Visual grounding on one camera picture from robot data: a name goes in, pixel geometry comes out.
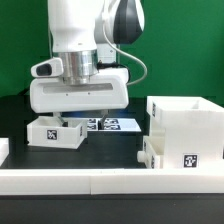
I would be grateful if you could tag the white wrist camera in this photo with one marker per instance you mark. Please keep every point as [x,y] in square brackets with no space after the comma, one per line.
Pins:
[49,68]

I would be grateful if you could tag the white workspace border wall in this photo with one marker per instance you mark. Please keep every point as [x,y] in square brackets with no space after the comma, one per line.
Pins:
[103,181]

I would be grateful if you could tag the white drawer box front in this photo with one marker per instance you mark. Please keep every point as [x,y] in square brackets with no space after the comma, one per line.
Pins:
[152,152]

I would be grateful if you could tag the white drawer box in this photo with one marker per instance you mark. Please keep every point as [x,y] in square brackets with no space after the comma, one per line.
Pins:
[48,131]
[152,152]

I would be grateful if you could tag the fiducial marker sheet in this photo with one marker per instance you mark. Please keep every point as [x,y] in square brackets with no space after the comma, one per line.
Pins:
[113,125]

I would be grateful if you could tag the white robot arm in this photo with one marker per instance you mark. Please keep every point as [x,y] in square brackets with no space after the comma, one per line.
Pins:
[74,79]

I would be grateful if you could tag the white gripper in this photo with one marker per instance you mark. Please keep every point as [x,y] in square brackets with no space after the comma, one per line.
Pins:
[105,90]

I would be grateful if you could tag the white drawer cabinet frame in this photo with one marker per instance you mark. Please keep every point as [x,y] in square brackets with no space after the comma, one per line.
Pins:
[192,127]

